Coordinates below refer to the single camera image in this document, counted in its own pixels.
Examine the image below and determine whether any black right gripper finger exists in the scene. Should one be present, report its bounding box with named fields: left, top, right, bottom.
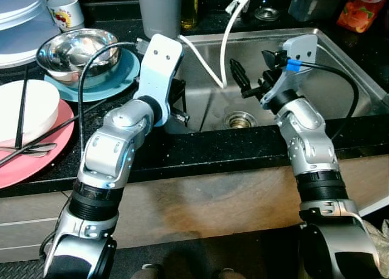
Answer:
left=262, top=49, right=286, bottom=71
left=230, top=58, right=253, bottom=93

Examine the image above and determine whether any metal sink drain strainer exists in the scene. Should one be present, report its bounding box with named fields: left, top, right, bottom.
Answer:
left=225, top=111, right=259, bottom=129

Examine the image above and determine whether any round metal countertop cap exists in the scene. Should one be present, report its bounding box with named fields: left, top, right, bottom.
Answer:
left=254, top=5, right=281, bottom=21

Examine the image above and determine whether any teal plate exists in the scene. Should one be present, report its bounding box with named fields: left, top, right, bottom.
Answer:
left=44, top=48, right=140, bottom=103

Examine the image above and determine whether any stainless steel sink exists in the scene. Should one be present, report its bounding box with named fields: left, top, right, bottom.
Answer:
left=164, top=27, right=389, bottom=134

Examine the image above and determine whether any clear plastic jar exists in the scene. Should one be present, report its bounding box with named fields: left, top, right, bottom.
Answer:
left=289, top=0, right=332, bottom=21

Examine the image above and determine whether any yellow oil bottle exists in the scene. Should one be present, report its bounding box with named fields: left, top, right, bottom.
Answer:
left=181, top=0, right=199, bottom=29

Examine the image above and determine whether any grey-blue cylindrical canister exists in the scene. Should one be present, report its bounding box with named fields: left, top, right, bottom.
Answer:
left=137, top=0, right=182, bottom=40

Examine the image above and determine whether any orange juice carton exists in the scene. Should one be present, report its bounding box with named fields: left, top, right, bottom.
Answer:
left=336, top=0, right=389, bottom=33

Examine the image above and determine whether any wooden cabinet front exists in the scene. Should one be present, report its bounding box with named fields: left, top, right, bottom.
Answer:
left=0, top=153, right=389, bottom=263

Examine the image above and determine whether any stainless steel mixing bowl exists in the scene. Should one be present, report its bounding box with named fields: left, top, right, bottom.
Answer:
left=36, top=29, right=121, bottom=88

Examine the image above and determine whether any black chopstick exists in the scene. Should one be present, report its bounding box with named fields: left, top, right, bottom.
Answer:
left=0, top=104, right=103, bottom=166
left=15, top=66, right=29, bottom=150

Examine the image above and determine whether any white bowl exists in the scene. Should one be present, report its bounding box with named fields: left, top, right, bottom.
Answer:
left=0, top=80, right=60, bottom=147

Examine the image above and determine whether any white mug with fruit print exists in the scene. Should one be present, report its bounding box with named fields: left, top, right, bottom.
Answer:
left=47, top=0, right=84, bottom=32

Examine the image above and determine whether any metal spoon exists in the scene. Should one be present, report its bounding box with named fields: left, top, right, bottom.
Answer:
left=0, top=142, right=58, bottom=159

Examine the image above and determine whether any pink plate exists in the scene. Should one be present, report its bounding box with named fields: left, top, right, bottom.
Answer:
left=0, top=100, right=75, bottom=190

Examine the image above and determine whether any pale blue round lid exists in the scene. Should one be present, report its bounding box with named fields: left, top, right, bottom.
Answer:
left=0, top=0, right=61, bottom=70

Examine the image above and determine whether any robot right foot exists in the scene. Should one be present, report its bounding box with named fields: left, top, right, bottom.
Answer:
left=213, top=267, right=244, bottom=279

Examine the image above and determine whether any crumpled beige bag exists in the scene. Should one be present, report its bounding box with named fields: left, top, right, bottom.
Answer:
left=365, top=218, right=389, bottom=275

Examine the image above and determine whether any white flexible hose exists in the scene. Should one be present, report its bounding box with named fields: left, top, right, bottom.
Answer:
left=179, top=0, right=263, bottom=89

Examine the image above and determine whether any pale grey right wrist camera mount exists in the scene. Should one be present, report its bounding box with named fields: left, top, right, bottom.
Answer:
left=261, top=35, right=318, bottom=106

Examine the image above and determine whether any pale grey wrist camera mount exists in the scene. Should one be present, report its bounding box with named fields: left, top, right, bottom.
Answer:
left=261, top=35, right=318, bottom=106
left=133, top=34, right=184, bottom=128

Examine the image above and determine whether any pale grey left wrist camera mount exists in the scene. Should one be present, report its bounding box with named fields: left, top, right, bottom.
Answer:
left=133, top=34, right=184, bottom=128

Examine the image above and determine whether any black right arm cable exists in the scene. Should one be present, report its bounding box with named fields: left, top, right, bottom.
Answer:
left=298, top=60, right=361, bottom=141

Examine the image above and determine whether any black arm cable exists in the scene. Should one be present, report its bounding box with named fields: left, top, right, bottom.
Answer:
left=298, top=60, right=361, bottom=141
left=77, top=42, right=143, bottom=164

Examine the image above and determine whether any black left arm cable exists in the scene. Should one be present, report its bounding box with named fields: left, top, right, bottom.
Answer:
left=77, top=42, right=143, bottom=164

